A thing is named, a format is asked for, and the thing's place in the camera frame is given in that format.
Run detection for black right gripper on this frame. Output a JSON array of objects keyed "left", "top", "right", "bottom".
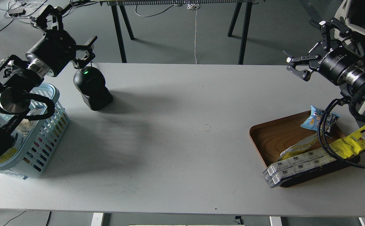
[{"left": 282, "top": 17, "right": 365, "bottom": 86}]

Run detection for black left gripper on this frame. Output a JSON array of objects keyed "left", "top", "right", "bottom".
[{"left": 25, "top": 4, "right": 98, "bottom": 77}]

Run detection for yellow nut snack pouch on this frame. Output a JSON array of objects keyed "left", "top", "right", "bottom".
[{"left": 0, "top": 147, "right": 18, "bottom": 164}]

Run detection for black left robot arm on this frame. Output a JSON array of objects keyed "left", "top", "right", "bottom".
[{"left": 0, "top": 4, "right": 97, "bottom": 156}]

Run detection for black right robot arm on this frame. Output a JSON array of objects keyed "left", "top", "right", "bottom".
[{"left": 284, "top": 18, "right": 365, "bottom": 122}]

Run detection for blue snack bag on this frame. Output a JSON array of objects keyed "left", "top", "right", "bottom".
[{"left": 300, "top": 105, "right": 340, "bottom": 138}]

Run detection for yellow cartoon snack bag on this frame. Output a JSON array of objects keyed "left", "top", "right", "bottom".
[{"left": 330, "top": 125, "right": 365, "bottom": 159}]

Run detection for light blue plastic basket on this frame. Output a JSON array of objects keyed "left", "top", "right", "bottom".
[{"left": 0, "top": 83, "right": 69, "bottom": 179}]

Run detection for white boxed snack pack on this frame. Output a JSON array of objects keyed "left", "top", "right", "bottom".
[{"left": 262, "top": 149, "right": 336, "bottom": 188}]

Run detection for black barcode scanner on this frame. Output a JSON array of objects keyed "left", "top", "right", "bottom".
[{"left": 73, "top": 66, "right": 113, "bottom": 111}]

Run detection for white office chair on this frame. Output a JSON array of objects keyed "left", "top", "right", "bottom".
[{"left": 335, "top": 0, "right": 365, "bottom": 47}]

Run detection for black trestle table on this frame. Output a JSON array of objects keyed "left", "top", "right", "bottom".
[{"left": 90, "top": 0, "right": 260, "bottom": 65}]

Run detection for yellow white flat pouch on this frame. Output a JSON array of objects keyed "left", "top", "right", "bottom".
[{"left": 277, "top": 133, "right": 319, "bottom": 161}]

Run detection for brown wooden tray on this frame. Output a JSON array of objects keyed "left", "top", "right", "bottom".
[{"left": 249, "top": 111, "right": 347, "bottom": 183}]

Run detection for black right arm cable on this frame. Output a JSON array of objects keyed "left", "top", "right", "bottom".
[{"left": 317, "top": 97, "right": 365, "bottom": 171}]

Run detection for floor cables and adapter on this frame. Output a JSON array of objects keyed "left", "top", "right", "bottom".
[{"left": 0, "top": 0, "right": 98, "bottom": 44}]

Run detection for white hanging cable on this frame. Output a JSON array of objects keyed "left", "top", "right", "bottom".
[{"left": 187, "top": 3, "right": 200, "bottom": 64}]

